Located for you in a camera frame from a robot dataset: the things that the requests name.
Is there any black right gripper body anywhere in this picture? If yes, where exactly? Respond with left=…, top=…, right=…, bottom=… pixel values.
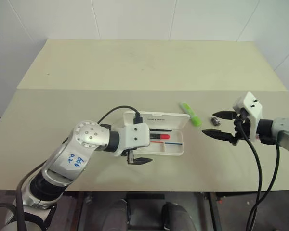
left=230, top=108, right=253, bottom=147

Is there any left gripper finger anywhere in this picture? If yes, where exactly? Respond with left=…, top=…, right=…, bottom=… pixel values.
left=132, top=157, right=154, bottom=166

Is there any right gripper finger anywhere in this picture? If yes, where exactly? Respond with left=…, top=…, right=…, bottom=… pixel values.
left=201, top=129, right=235, bottom=143
left=212, top=110, right=237, bottom=120

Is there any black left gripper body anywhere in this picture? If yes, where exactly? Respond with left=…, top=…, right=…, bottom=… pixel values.
left=122, top=149, right=136, bottom=166

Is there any red marker with black body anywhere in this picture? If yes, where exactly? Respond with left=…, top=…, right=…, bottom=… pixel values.
left=149, top=132, right=171, bottom=141

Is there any green highlighter marker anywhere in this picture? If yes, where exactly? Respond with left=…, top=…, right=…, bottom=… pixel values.
left=178, top=102, right=203, bottom=127

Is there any white plastic pencil case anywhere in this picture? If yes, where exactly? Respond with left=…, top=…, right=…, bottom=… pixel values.
left=123, top=111, right=191, bottom=157

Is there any white label blue handwriting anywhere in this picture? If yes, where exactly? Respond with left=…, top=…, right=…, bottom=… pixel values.
left=62, top=150, right=88, bottom=171

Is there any dark rounded shape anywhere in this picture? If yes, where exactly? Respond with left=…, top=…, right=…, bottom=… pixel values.
left=160, top=201, right=196, bottom=231
left=105, top=198, right=132, bottom=231

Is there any black metal table leg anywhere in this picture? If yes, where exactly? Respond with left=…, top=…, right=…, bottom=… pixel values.
left=206, top=192, right=223, bottom=231

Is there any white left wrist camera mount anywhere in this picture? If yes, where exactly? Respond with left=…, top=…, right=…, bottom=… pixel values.
left=115, top=123, right=151, bottom=157

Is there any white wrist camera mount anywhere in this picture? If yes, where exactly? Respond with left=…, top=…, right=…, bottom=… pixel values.
left=232, top=91, right=263, bottom=140
left=115, top=123, right=151, bottom=157

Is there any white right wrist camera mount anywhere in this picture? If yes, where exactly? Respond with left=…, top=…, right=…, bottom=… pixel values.
left=232, top=91, right=263, bottom=140

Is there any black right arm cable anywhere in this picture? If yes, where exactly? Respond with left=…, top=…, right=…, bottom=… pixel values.
left=236, top=109, right=281, bottom=231

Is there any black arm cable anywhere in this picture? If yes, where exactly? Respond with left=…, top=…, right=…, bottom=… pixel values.
left=98, top=105, right=143, bottom=125
left=236, top=109, right=281, bottom=231

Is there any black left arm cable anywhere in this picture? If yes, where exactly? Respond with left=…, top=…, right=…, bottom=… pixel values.
left=98, top=105, right=143, bottom=125

